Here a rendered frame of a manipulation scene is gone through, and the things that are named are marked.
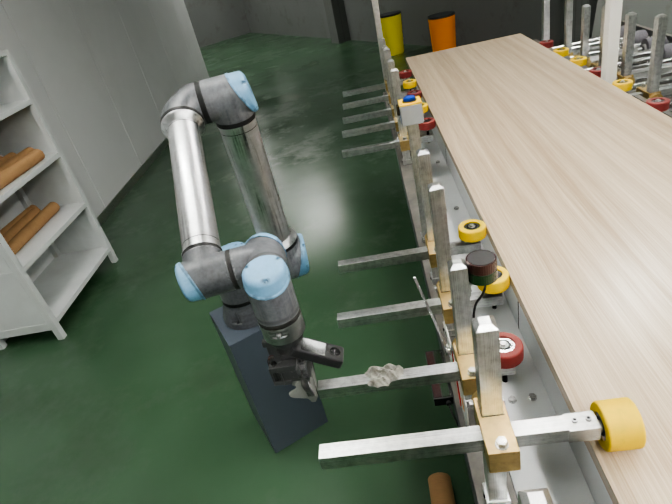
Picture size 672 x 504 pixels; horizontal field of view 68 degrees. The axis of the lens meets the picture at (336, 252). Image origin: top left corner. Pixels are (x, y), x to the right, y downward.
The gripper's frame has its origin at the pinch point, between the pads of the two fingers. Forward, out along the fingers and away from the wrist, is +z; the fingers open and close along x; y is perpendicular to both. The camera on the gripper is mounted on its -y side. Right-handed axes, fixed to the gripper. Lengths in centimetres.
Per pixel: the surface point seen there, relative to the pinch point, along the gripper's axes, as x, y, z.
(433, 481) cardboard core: -24, -23, 75
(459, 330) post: -2.3, -34.0, -11.6
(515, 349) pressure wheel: 2.0, -44.5, -8.1
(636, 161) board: -73, -103, -7
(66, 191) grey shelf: -237, 198, 22
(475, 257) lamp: -4.3, -38.9, -28.3
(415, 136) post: -78, -35, -28
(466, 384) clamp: 5.0, -33.4, -3.0
